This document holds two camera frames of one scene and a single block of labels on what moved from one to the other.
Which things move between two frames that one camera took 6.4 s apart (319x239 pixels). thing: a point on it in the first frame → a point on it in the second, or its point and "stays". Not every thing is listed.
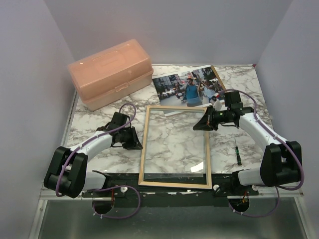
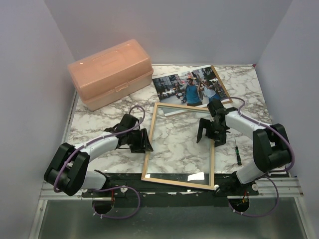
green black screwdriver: x=238 y=154 stays
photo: x=194 y=88 stays
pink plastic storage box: x=112 y=73 stays
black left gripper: x=135 y=144 → x=144 y=143
